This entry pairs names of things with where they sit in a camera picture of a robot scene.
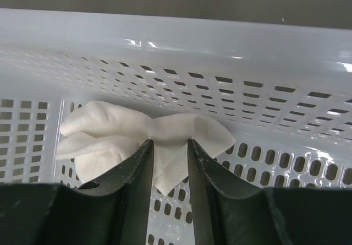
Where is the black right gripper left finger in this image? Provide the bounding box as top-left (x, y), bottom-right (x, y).
top-left (1, 140), bottom-right (154, 244)

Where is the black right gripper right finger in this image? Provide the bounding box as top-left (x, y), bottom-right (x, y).
top-left (187, 139), bottom-right (351, 244)

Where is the white perforated plastic basket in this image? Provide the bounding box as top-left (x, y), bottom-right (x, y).
top-left (1, 9), bottom-right (351, 244)

